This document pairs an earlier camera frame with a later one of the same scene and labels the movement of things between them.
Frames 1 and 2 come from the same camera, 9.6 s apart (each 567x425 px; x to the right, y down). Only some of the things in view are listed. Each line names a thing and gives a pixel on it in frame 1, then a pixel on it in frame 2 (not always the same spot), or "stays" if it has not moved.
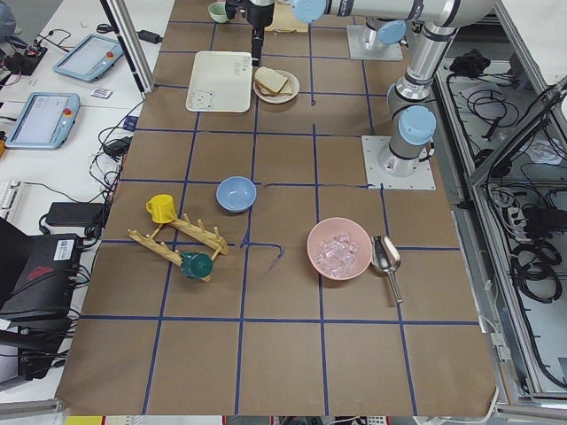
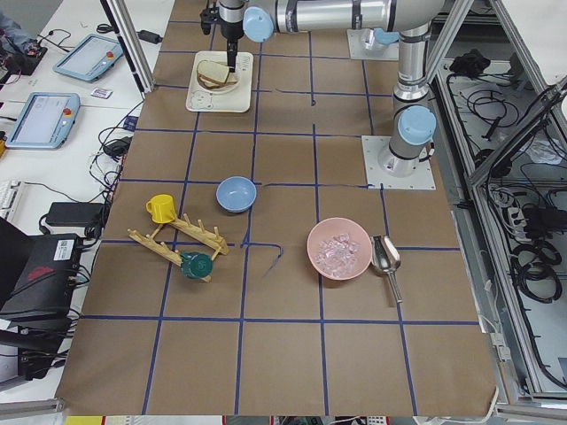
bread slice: x=284 y=90 → x=209 y=82
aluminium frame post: x=133 y=44 stays
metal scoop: x=386 y=258 stays
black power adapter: x=86 y=214 stays
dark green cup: x=196 y=266 stays
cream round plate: x=292 y=82 → x=225 y=88
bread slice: x=270 y=79 → x=214 y=71
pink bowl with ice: x=339 y=249 stays
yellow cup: x=162 y=208 stays
